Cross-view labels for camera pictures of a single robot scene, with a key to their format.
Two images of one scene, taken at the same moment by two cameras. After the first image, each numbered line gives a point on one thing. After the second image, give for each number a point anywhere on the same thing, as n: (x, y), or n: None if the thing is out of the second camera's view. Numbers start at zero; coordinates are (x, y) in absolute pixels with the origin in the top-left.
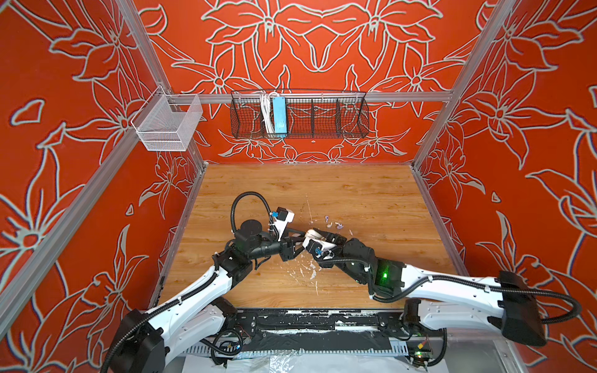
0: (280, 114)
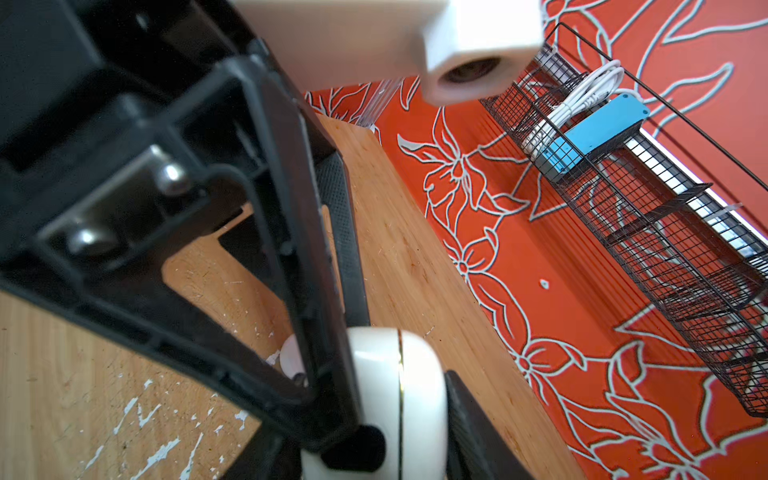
0: (605, 129)
